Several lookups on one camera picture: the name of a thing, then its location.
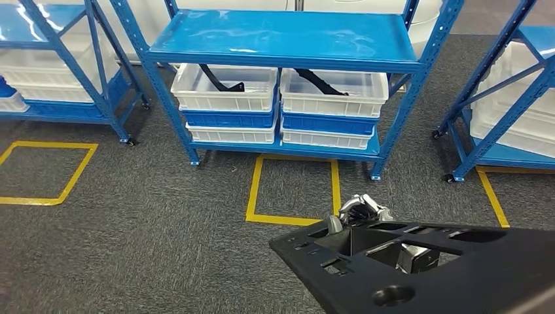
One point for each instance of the black plastic trim part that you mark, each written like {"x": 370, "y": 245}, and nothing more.
{"x": 321, "y": 82}
{"x": 217, "y": 82}

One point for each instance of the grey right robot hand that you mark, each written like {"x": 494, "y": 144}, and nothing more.
{"x": 362, "y": 208}

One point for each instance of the white plastic crate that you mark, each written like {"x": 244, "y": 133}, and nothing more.
{"x": 260, "y": 102}
{"x": 511, "y": 130}
{"x": 43, "y": 65}
{"x": 524, "y": 78}
{"x": 230, "y": 135}
{"x": 325, "y": 139}
{"x": 13, "y": 104}
{"x": 334, "y": 106}
{"x": 52, "y": 93}

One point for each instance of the blue metal shelf rack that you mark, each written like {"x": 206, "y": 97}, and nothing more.
{"x": 520, "y": 158}
{"x": 282, "y": 37}
{"x": 17, "y": 26}

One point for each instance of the black plastic car panel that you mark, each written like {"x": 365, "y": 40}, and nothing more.
{"x": 477, "y": 281}

